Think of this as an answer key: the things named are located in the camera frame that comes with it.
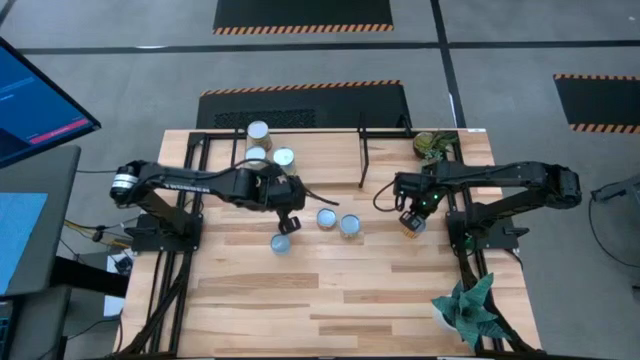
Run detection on laptop computer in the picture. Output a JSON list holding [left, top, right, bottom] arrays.
[[0, 192, 49, 297]]

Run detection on silver can centre table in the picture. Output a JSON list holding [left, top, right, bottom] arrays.
[[316, 207, 338, 232]]

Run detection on hazard-striped black floor mat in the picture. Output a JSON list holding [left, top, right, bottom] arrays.
[[212, 0, 395, 36], [552, 73, 640, 135], [195, 79, 413, 131]]

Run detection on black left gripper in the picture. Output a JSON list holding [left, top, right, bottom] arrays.
[[238, 164, 307, 236]]

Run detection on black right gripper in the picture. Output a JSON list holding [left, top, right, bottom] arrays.
[[392, 171, 444, 237]]

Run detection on black desk foot bar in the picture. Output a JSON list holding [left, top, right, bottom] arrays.
[[49, 256, 130, 299]]

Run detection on yellow black cable bundle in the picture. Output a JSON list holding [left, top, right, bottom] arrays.
[[63, 217, 134, 250]]

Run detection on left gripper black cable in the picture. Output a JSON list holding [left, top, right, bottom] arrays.
[[299, 187, 341, 207]]

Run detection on wooden shelf black frame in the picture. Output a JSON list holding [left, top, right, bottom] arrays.
[[229, 125, 371, 192]]

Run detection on orange-striped tin can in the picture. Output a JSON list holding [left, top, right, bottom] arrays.
[[399, 212, 429, 240]]

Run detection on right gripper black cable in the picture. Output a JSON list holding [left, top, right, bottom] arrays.
[[371, 178, 402, 214]]

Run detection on green succulent in dark pot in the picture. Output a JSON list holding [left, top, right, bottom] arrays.
[[412, 129, 459, 169]]

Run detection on silver can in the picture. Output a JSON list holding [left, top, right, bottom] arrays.
[[269, 232, 292, 257]]

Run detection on Carrots label tin can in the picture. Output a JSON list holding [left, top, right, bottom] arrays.
[[246, 120, 274, 151]]

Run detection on teal leafy plant white pot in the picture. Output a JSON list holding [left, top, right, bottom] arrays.
[[430, 272, 512, 352]]

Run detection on tall grey-lid tin can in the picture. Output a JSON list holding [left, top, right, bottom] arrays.
[[272, 146, 297, 177]]

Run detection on silver-lid tin can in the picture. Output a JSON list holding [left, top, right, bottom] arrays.
[[339, 213, 362, 239]]

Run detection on black computer monitor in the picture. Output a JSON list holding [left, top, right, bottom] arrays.
[[0, 37, 102, 170]]

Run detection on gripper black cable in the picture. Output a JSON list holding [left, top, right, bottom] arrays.
[[371, 178, 402, 214], [299, 187, 341, 207]]

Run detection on black floor cable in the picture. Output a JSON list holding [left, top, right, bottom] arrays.
[[587, 195, 640, 270]]

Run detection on grey side desk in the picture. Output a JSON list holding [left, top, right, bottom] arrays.
[[0, 144, 82, 301]]

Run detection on white flat object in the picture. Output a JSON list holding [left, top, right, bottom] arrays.
[[103, 294, 125, 318]]

